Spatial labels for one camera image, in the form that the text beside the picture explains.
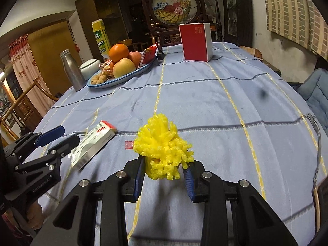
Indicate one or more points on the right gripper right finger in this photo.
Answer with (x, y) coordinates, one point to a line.
(233, 211)

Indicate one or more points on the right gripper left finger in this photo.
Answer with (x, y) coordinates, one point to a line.
(74, 220)

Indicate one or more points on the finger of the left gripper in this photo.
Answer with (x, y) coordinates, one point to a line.
(65, 146)
(45, 138)

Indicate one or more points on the white medicine box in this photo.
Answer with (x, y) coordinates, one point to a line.
(91, 144)

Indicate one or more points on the yellow foam fruit net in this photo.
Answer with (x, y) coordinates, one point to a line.
(163, 149)

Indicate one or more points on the left hand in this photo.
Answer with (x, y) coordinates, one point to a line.
(35, 220)

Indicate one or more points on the dark notebook on table edge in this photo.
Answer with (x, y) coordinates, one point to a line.
(317, 208)

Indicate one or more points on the metal thermos bottle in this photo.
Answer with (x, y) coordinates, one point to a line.
(72, 70)

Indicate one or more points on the walnuts pile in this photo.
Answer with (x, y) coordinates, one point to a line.
(99, 78)

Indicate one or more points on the white lidded ceramic bowl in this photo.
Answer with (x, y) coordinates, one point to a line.
(89, 68)

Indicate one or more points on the blue oval fruit plate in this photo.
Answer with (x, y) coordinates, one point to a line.
(123, 79)

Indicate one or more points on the yellow apple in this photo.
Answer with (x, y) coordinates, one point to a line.
(123, 67)

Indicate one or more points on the blue checked tablecloth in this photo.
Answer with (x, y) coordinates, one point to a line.
(242, 119)

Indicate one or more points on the orange fruit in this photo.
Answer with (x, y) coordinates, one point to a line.
(118, 52)

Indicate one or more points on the red apple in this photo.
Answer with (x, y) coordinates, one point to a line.
(135, 57)

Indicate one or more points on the yellow green tall box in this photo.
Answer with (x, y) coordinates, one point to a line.
(100, 34)

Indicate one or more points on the red snack packet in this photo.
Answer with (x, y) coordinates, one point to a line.
(148, 55)

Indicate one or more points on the light blue chair cushion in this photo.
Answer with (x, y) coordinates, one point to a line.
(315, 92)

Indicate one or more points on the brown cushion on side table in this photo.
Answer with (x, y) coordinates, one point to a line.
(253, 51)

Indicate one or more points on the red and white box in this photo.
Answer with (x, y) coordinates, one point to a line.
(196, 41)

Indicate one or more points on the round framed embroidery screen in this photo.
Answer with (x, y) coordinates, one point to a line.
(163, 18)

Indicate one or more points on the white electric fan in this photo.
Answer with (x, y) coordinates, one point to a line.
(211, 8)

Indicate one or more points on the striped window curtain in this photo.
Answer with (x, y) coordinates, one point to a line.
(299, 21)

